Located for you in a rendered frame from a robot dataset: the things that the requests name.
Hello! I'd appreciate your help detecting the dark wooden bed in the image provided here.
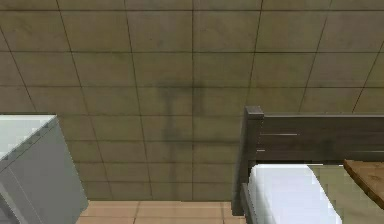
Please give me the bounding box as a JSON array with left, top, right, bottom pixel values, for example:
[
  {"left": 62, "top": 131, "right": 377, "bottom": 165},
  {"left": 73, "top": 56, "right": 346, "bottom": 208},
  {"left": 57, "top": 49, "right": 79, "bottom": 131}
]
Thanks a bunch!
[{"left": 231, "top": 105, "right": 384, "bottom": 224}]

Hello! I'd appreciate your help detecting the grey white cabinet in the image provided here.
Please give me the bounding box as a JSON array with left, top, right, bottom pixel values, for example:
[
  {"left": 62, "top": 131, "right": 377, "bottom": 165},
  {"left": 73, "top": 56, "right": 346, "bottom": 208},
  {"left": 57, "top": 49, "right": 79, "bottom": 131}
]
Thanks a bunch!
[{"left": 0, "top": 114, "right": 90, "bottom": 224}]

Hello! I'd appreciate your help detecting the brown wooden board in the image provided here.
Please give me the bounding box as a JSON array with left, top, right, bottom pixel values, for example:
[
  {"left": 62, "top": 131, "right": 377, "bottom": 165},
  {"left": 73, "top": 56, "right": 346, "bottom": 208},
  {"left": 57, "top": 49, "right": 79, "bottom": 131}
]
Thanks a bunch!
[{"left": 343, "top": 159, "right": 384, "bottom": 210}]

